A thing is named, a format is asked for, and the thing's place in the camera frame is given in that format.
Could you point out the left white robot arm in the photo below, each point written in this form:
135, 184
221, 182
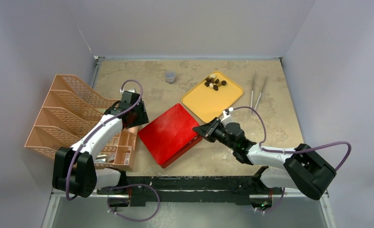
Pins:
74, 169

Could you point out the red box lid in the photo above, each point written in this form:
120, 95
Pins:
172, 128

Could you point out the metal serving tongs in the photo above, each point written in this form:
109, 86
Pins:
258, 84

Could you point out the red compartment chocolate box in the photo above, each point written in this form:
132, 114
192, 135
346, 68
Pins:
171, 154

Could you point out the pink plastic file rack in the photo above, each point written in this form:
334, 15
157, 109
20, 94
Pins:
70, 110

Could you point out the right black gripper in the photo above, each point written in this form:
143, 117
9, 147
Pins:
212, 130

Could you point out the black metal base rail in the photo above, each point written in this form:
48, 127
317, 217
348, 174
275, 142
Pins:
213, 189

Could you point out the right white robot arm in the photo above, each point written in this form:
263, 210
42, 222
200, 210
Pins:
308, 172

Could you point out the yellow plastic tray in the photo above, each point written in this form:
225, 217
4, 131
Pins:
209, 98

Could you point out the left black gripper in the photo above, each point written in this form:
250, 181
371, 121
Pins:
142, 119

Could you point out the small clear plastic jar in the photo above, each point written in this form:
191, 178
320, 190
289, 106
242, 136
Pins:
170, 77

